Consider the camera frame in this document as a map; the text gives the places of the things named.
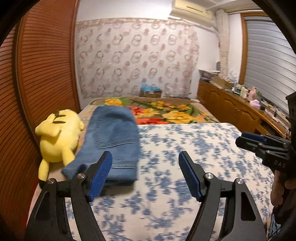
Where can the person's right hand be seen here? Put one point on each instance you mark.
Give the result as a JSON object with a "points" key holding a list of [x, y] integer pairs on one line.
{"points": [[281, 182]]}

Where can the grey window roller shutter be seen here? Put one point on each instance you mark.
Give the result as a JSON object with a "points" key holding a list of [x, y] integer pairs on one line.
{"points": [[270, 66]]}

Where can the wooden louvred wardrobe door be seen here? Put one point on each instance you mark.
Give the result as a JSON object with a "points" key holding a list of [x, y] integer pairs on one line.
{"points": [[37, 78]]}

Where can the long wooden sideboard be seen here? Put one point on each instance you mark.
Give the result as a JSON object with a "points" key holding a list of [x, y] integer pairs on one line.
{"points": [[229, 108]]}

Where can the blue denim jeans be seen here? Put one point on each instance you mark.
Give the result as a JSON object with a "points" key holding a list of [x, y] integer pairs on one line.
{"points": [[114, 129]]}

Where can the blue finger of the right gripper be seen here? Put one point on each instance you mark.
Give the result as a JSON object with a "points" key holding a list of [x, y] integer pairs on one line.
{"points": [[255, 137], [248, 144]]}

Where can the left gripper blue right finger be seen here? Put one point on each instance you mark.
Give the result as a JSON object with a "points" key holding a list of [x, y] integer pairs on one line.
{"points": [[241, 220]]}

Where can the yellow plush toy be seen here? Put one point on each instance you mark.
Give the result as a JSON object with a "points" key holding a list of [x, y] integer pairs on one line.
{"points": [[59, 136]]}

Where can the open cardboard box on sideboard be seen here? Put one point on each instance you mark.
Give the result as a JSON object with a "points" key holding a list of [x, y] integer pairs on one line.
{"points": [[224, 83]]}

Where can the cardboard box with blue cloth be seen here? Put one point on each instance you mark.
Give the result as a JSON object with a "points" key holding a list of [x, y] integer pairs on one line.
{"points": [[150, 91]]}

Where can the pink tissue box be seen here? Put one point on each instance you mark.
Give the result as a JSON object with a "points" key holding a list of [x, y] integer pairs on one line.
{"points": [[255, 104]]}

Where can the colourful floral blanket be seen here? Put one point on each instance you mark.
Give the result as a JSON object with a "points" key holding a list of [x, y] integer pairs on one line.
{"points": [[152, 111]]}

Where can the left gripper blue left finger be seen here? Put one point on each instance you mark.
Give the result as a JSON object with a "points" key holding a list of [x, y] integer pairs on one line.
{"points": [[48, 219]]}

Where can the blue floral white bedsheet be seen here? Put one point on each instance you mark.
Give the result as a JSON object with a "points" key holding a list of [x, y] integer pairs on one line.
{"points": [[159, 205]]}

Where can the white wall air conditioner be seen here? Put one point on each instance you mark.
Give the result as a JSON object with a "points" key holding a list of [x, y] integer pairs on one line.
{"points": [[191, 11]]}

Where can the circle patterned curtain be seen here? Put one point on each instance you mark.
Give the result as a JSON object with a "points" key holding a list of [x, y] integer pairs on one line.
{"points": [[117, 57]]}

